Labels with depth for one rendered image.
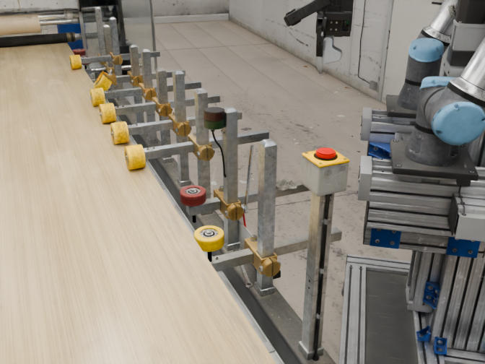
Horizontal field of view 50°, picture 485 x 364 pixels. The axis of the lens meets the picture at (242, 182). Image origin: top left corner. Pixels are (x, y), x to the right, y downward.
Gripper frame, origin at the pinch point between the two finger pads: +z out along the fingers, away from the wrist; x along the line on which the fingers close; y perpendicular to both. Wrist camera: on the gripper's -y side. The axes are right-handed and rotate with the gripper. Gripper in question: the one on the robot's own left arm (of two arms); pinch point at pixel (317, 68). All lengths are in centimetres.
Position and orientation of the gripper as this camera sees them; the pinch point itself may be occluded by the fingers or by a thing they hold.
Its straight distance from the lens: 133.5
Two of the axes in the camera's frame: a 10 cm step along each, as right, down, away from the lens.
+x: 2.2, -4.3, 8.8
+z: 0.0, 9.0, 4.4
